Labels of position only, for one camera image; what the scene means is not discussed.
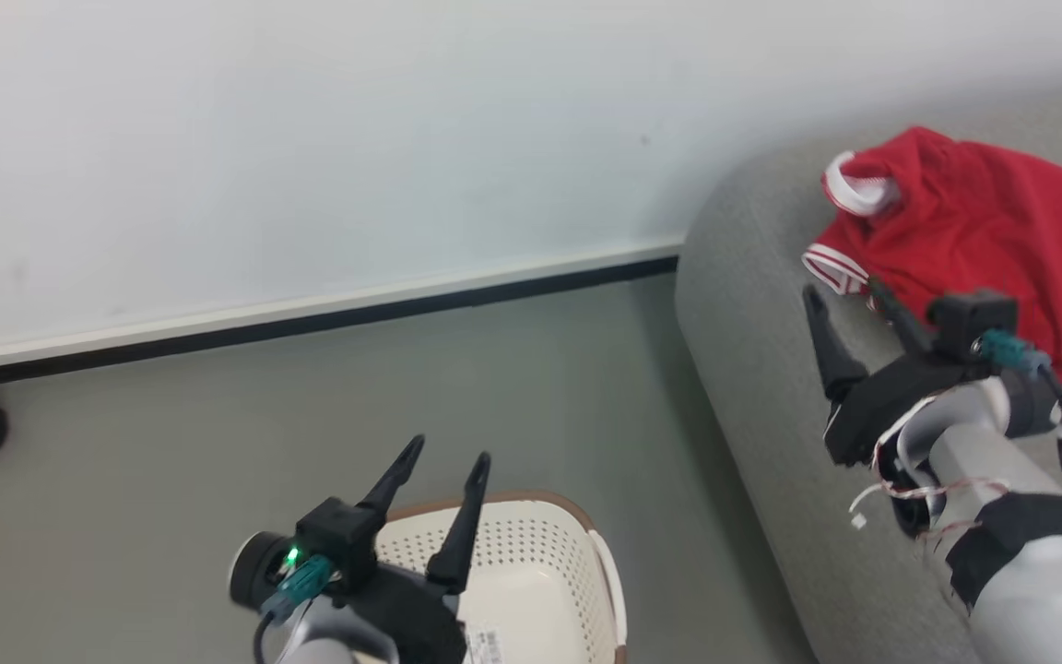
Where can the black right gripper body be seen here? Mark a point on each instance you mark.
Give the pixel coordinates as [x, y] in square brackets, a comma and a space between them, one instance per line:
[872, 406]

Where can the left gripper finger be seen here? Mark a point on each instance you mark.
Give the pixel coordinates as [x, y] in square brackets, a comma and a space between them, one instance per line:
[395, 480]
[465, 526]

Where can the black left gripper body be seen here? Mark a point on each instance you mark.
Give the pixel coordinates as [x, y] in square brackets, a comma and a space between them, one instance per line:
[411, 618]

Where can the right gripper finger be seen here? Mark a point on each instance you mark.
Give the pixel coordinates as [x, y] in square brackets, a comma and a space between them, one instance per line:
[904, 327]
[833, 355]

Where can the red white-trimmed garment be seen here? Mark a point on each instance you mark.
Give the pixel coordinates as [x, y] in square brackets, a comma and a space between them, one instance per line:
[983, 231]

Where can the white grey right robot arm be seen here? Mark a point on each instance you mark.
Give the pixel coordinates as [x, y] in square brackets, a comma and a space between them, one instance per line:
[1029, 572]

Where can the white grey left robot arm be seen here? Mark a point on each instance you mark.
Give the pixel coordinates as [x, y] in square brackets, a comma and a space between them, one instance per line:
[264, 572]

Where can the white basket brown rim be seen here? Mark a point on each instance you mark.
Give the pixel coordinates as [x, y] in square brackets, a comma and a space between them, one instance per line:
[531, 590]

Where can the grey fabric sofa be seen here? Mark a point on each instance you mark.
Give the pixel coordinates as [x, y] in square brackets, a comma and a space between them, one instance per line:
[771, 387]

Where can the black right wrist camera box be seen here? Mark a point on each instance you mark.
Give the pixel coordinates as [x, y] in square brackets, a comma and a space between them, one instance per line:
[969, 318]

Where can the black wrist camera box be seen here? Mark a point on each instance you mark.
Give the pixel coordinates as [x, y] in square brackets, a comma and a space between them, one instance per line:
[337, 535]
[969, 318]

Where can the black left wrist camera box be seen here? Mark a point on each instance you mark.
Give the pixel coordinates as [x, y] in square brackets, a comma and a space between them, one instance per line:
[337, 535]

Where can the white black wall baseboard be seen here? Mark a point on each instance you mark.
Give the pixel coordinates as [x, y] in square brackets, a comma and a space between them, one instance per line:
[310, 314]

